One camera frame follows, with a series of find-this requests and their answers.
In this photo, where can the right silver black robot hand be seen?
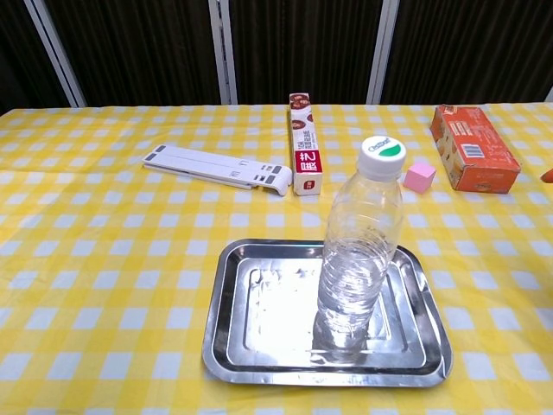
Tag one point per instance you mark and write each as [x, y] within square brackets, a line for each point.
[548, 177]

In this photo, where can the clear plastic water bottle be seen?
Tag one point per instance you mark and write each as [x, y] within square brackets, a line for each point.
[358, 242]

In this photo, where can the rectangular stainless steel tray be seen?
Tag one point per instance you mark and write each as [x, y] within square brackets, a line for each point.
[268, 311]

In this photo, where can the orange cardboard box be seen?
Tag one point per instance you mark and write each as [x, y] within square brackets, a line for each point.
[475, 151]

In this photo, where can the small pink cube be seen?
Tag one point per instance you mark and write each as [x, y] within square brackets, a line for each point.
[421, 178]

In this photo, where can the long red white box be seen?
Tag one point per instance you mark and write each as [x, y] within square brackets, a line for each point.
[306, 151]

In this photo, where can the white folding stand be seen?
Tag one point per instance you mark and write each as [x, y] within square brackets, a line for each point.
[207, 166]

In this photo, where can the yellow white checked tablecloth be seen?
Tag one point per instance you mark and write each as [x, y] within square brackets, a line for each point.
[108, 259]

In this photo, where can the white partition post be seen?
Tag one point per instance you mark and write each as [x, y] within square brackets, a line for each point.
[550, 95]
[58, 56]
[224, 56]
[382, 56]

